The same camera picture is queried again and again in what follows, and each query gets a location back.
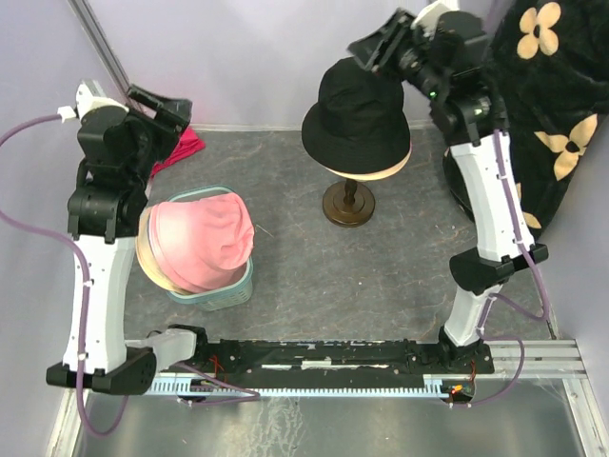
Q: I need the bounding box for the black floral blanket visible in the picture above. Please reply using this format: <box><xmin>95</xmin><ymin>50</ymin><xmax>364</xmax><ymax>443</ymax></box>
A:
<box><xmin>442</xmin><ymin>0</ymin><xmax>609</xmax><ymax>232</ymax></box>

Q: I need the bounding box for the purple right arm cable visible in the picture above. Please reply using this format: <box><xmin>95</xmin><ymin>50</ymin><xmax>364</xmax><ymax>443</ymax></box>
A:
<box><xmin>442</xmin><ymin>128</ymin><xmax>551</xmax><ymax>409</ymax></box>

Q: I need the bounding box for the light blue plastic basket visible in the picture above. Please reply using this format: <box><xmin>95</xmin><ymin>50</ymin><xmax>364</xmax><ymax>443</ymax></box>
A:
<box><xmin>167</xmin><ymin>186</ymin><xmax>254</xmax><ymax>311</ymax></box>

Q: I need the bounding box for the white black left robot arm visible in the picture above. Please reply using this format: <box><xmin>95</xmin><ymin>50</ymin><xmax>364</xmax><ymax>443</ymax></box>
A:
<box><xmin>46</xmin><ymin>80</ymin><xmax>210</xmax><ymax>396</ymax></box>

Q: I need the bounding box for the light blue cable duct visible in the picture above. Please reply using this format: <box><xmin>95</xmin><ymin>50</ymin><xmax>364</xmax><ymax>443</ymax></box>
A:
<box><xmin>145</xmin><ymin>373</ymin><xmax>465</xmax><ymax>399</ymax></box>

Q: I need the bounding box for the cream bucket hat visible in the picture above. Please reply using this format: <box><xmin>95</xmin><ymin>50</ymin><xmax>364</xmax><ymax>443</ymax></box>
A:
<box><xmin>327</xmin><ymin>148</ymin><xmax>412</xmax><ymax>182</ymax></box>

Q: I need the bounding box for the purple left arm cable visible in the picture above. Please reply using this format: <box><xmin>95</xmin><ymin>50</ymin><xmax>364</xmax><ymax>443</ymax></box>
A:
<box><xmin>0</xmin><ymin>113</ymin><xmax>262</xmax><ymax>438</ymax></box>

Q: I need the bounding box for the brown round wooden stand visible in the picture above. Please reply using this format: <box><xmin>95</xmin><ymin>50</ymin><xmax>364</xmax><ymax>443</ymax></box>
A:
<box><xmin>323</xmin><ymin>179</ymin><xmax>376</xmax><ymax>228</ymax></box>

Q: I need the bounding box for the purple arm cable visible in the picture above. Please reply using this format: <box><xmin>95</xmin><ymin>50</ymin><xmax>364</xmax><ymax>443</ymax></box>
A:
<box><xmin>442</xmin><ymin>128</ymin><xmax>551</xmax><ymax>409</ymax></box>
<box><xmin>0</xmin><ymin>113</ymin><xmax>262</xmax><ymax>438</ymax></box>

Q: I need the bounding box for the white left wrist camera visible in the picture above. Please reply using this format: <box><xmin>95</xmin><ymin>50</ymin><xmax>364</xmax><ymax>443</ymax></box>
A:
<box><xmin>56</xmin><ymin>79</ymin><xmax>128</xmax><ymax>123</ymax></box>

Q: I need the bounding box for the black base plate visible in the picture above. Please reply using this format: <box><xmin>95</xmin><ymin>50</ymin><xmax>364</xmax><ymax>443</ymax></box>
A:
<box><xmin>185</xmin><ymin>340</ymin><xmax>495</xmax><ymax>387</ymax></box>

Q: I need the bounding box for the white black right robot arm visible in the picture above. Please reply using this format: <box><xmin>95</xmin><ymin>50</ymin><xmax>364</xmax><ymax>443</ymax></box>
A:
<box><xmin>348</xmin><ymin>1</ymin><xmax>548</xmax><ymax>372</ymax></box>

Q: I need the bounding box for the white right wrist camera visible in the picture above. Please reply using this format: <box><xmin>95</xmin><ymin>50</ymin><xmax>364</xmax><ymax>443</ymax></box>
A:
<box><xmin>411</xmin><ymin>0</ymin><xmax>460</xmax><ymax>36</ymax></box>

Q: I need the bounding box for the beige bottom hat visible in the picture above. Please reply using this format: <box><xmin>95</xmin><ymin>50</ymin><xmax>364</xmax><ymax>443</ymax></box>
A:
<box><xmin>135</xmin><ymin>208</ymin><xmax>187</xmax><ymax>294</ymax></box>

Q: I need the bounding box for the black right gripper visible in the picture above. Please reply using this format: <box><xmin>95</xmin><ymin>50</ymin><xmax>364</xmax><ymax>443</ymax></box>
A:
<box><xmin>345</xmin><ymin>8</ymin><xmax>447</xmax><ymax>103</ymax></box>

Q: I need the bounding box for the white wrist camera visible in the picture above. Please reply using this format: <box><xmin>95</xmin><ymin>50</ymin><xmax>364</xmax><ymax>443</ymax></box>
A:
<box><xmin>411</xmin><ymin>0</ymin><xmax>460</xmax><ymax>36</ymax></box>
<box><xmin>56</xmin><ymin>79</ymin><xmax>128</xmax><ymax>123</ymax></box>

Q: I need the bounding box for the magenta hat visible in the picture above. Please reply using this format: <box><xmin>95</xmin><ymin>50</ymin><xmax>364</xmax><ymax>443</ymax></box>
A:
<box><xmin>150</xmin><ymin>127</ymin><xmax>206</xmax><ymax>180</ymax></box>

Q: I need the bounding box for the black bucket hat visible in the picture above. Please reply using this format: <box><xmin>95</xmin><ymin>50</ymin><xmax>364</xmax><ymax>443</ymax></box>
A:
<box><xmin>301</xmin><ymin>58</ymin><xmax>411</xmax><ymax>176</ymax></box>

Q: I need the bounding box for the pink bucket hat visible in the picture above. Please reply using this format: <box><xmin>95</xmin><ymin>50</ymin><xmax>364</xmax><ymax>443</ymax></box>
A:
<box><xmin>147</xmin><ymin>192</ymin><xmax>254</xmax><ymax>293</ymax></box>

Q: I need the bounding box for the aluminium rail frame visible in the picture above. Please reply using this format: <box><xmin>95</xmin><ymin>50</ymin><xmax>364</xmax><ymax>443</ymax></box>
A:
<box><xmin>45</xmin><ymin>332</ymin><xmax>596</xmax><ymax>457</ymax></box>

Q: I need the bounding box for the aluminium corner profile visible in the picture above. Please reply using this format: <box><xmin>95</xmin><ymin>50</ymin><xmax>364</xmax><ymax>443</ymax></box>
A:
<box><xmin>68</xmin><ymin>0</ymin><xmax>130</xmax><ymax>97</ymax></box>

